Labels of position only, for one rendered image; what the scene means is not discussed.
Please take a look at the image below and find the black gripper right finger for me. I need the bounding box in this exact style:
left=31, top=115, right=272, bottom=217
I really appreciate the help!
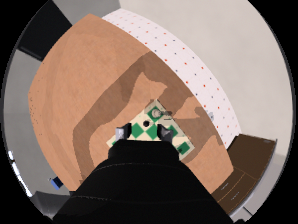
left=157, top=124, right=173, bottom=144

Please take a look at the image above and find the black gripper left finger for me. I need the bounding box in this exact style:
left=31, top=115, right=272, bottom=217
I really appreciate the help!
left=115, top=123, right=132, bottom=141

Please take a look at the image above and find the green and cream chessboard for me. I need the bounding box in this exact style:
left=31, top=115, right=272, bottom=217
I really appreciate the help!
left=128, top=99, right=195, bottom=161

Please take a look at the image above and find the grey chess piece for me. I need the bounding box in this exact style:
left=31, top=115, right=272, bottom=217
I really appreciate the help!
left=152, top=109, right=161, bottom=118

